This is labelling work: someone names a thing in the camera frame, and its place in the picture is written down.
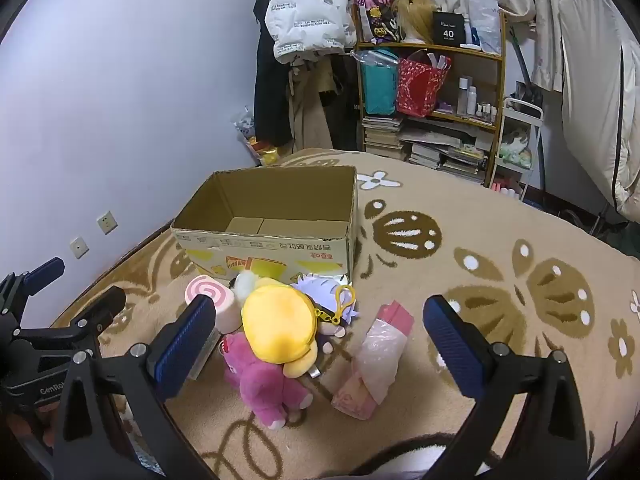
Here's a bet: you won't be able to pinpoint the wooden shelf rack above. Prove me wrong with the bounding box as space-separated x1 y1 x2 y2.
351 2 507 188

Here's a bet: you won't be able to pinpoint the pink swirl roll plush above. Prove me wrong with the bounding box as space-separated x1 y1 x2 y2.
184 275 243 333

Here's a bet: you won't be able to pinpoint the beige butterfly-patterned rug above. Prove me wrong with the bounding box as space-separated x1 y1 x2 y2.
50 147 640 480

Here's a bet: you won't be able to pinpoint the white metal cart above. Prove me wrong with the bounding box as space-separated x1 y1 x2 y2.
492 97 545 203

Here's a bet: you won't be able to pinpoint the white puffer jacket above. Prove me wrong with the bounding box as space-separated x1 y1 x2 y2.
264 0 351 65

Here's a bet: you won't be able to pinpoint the white garment cover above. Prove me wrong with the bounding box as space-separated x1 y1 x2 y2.
557 0 640 221

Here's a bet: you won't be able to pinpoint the pale green packets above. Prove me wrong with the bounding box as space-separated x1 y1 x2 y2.
500 132 533 168

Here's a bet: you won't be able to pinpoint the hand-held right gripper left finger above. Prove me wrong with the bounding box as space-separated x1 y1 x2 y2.
52 294 221 480

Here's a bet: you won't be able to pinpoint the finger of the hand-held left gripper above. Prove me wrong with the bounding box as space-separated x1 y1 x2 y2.
70 285 127 345
0 256 67 328

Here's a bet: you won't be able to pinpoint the beige hanging coat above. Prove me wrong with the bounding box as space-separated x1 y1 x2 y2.
287 57 333 148

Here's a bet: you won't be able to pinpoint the pink and white bottles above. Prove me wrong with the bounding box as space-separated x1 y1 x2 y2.
492 180 523 201

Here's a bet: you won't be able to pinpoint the row of cosmetic bottles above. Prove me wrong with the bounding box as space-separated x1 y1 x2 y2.
456 75 499 122

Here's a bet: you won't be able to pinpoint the yellow round plush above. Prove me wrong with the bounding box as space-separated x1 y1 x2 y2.
241 282 321 378

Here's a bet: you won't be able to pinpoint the messy pile of books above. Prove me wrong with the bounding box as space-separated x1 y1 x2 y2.
400 120 493 186

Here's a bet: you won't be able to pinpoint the pink packet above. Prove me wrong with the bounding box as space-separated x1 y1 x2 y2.
331 300 415 420

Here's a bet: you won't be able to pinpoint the red patterned gift bag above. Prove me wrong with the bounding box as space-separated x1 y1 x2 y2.
396 55 451 118

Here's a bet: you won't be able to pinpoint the pink bear plush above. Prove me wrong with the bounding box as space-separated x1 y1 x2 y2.
222 332 315 431

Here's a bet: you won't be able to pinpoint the white plastic bag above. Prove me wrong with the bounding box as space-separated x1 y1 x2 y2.
467 0 503 56

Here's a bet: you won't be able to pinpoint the blonde wig on head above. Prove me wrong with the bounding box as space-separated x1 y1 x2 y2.
391 0 441 43

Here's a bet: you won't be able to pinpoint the black and pink printed bag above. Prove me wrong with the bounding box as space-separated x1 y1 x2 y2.
352 0 406 43

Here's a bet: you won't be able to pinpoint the purple-haired doll plush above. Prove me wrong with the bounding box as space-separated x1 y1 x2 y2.
290 272 357 353

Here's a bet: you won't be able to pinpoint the teal bag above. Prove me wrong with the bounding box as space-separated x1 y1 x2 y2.
360 50 400 116

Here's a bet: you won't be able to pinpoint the clear bag of toys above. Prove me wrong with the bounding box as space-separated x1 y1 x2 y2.
231 105 283 167

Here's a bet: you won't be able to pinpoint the neat stack of books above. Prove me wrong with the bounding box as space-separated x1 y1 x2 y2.
362 116 405 161

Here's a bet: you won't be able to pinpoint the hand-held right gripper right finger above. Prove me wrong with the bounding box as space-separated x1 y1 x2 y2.
422 294 593 480

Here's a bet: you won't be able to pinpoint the black hanging coat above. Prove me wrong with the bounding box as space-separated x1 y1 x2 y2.
252 0 293 148

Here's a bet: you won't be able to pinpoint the white fluffy plush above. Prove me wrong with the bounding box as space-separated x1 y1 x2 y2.
230 270 261 306

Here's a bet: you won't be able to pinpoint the black folded stand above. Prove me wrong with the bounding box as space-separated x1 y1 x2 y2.
560 200 631 246

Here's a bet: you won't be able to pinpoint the dark hanging garment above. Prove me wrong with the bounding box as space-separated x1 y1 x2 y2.
330 55 358 151

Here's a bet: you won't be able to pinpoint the cardboard box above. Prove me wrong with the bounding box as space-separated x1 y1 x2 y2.
171 165 358 286

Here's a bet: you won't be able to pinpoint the black box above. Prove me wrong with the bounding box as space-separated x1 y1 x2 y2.
432 10 468 46

